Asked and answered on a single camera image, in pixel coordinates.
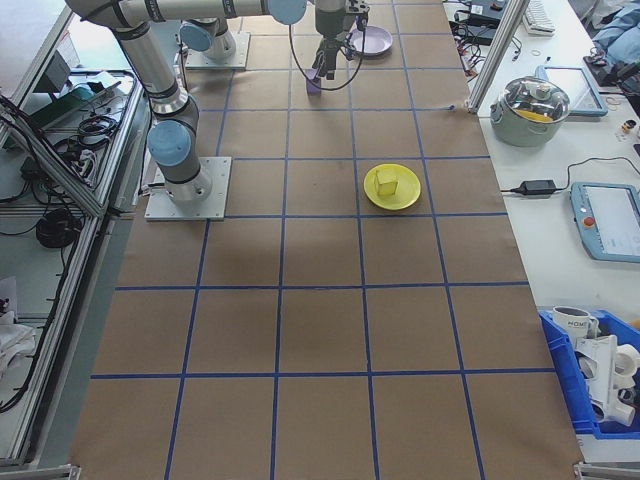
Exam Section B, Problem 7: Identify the yellow foam block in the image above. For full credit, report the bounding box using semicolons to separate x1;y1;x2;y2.
374;169;400;196

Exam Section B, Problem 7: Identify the purple plate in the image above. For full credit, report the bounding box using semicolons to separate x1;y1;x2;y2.
348;25;395;57

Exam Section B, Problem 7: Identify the flat black electronics box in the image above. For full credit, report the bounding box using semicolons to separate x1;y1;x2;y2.
457;24;496;46

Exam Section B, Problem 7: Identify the yellow plate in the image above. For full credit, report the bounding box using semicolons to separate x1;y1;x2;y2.
363;163;422;211

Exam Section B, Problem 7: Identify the black box with white label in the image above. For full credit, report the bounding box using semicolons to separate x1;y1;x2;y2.
467;2;506;27

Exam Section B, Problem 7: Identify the glass pot lid with knob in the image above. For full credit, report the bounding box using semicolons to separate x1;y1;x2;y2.
502;75;571;124

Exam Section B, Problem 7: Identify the grey cooking pot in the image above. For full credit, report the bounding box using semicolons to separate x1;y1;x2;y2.
489;87;572;148

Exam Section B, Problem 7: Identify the white keyboard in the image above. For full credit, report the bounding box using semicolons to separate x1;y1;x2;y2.
523;0;557;37

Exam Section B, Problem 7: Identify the black power adapter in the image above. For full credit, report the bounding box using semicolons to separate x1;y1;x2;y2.
519;179;558;196

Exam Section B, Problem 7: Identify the blue grey teach pendant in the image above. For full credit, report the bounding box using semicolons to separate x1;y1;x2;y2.
569;181;640;263
533;64;609;118

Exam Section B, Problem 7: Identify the grey metal box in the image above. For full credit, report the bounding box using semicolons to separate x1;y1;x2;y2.
33;49;74;94

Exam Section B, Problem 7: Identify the blue cloth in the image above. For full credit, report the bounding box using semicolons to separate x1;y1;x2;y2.
591;0;640;66

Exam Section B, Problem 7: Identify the white printed mug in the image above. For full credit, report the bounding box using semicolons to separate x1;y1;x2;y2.
551;305;600;347

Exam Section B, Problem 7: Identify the blue plastic bin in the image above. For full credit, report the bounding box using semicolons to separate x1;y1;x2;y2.
538;308;640;441

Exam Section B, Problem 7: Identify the white crumpled cloth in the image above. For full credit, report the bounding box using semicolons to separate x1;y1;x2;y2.
0;274;36;374

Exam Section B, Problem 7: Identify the white pipe fitting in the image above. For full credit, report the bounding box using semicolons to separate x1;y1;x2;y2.
614;343;640;389
597;397;639;426

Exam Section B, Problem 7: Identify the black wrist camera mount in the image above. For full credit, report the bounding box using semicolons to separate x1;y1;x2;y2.
348;0;372;32

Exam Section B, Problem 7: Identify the white square base plate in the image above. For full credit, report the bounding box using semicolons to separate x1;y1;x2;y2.
144;156;233;222
184;31;251;70

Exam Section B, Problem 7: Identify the aluminium extrusion post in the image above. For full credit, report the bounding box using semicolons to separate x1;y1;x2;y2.
466;0;527;116

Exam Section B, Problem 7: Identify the black adapter cable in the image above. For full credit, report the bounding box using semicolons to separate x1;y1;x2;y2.
500;156;640;194

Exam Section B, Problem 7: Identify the V-shaped metal bar frame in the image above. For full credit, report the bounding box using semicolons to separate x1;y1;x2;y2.
0;0;151;469

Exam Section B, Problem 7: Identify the thick black cable bundle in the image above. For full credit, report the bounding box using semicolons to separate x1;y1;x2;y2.
0;94;56;166

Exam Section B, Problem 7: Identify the black cable coil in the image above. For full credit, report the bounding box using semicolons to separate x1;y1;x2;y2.
35;207;84;251

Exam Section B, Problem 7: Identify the white plastic bracket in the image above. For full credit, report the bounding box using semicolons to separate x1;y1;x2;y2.
574;333;621;421

